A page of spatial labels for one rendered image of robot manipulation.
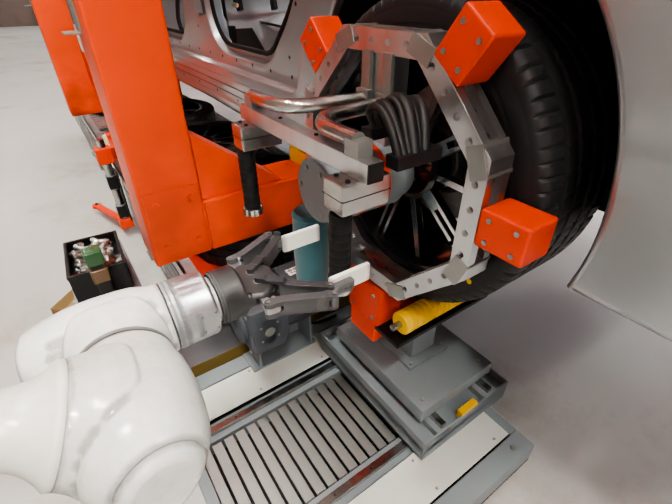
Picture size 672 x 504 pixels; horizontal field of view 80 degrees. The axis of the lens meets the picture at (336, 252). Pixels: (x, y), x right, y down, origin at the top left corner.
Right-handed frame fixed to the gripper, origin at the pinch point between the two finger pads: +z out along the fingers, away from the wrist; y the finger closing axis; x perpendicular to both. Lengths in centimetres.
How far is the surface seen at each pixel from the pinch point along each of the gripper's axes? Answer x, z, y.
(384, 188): 9.9, 7.2, 2.3
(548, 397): -83, 80, 14
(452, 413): -68, 38, 5
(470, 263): -5.4, 22.0, 9.8
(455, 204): -8.9, 43.6, -11.6
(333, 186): 11.5, -0.6, 0.2
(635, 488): -83, 72, 45
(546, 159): 12.9, 30.3, 13.3
